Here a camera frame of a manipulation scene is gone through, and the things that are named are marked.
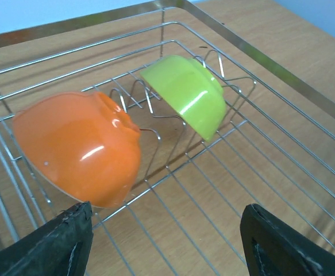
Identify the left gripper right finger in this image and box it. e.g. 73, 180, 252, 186
240, 204, 335, 275

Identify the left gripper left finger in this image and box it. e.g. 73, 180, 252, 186
0, 202, 93, 275

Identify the orange bowl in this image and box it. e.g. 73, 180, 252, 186
13, 91, 141, 208

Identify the green bowl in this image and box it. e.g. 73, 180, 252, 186
140, 55, 226, 141

